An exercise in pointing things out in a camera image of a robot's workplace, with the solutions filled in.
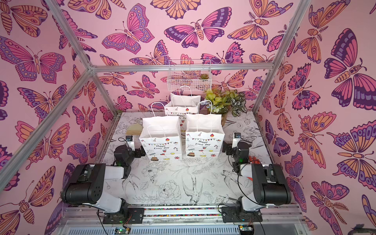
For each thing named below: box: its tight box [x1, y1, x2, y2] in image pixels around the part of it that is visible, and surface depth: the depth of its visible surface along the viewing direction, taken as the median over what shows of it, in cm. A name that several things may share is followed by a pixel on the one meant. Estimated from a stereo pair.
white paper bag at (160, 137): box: [139, 102, 183, 162], surface depth 84 cm
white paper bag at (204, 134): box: [185, 100, 226, 158], surface depth 85 cm
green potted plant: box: [200, 89, 248, 126], surface depth 99 cm
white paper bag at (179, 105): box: [164, 85, 202, 130], surface depth 94 cm
